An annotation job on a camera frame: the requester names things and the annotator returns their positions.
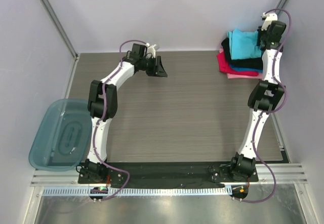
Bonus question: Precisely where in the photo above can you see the purple cable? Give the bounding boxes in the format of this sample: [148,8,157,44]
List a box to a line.
[239,8,292,203]
[91,40,131,201]

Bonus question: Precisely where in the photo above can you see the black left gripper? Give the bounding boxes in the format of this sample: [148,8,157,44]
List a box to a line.
[140,56,168,78]

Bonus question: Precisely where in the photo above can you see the blue folded t shirt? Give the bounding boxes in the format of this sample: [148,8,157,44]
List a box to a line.
[231,67,263,73]

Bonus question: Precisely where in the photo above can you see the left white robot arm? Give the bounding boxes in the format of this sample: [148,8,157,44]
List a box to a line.
[78,40,168,183]

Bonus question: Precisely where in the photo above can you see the black folded t shirt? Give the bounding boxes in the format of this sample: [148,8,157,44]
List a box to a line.
[221,38,263,70]

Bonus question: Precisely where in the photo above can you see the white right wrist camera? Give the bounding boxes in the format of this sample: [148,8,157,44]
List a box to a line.
[261,12,278,31]

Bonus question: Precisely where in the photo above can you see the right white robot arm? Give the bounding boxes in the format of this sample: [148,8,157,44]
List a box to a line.
[228,21,287,181]

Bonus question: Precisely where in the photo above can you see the left aluminium corner post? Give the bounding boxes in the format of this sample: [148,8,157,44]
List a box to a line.
[29,0,79,60]

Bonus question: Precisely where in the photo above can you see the magenta folded t shirt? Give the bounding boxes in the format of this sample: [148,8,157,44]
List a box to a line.
[216,51,260,79]

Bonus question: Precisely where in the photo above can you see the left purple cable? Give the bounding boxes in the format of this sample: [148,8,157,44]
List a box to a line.
[91,40,131,201]

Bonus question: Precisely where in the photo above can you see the white slotted cable duct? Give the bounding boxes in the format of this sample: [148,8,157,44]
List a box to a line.
[43,185,232,197]

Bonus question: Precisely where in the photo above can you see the aluminium frame rail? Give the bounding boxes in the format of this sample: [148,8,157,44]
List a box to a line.
[31,162,307,189]

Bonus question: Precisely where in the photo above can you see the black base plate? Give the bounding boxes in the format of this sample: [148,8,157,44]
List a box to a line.
[81,162,259,191]

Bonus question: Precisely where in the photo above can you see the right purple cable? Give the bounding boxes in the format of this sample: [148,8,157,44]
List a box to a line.
[239,8,292,203]

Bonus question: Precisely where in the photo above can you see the pink folded t shirt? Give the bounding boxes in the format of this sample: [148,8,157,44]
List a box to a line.
[219,47,264,80]

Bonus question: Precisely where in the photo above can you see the blue transparent plastic bin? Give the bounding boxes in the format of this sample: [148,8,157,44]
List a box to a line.
[28,99,92,172]

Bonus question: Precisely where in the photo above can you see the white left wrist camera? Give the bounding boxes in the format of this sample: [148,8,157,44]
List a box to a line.
[145,43,160,58]

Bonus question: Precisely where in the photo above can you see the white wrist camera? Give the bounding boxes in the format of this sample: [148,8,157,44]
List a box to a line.
[261,12,278,31]
[145,43,160,58]

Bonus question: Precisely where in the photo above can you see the cyan t shirt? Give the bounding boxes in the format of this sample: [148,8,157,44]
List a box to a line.
[227,29,262,60]

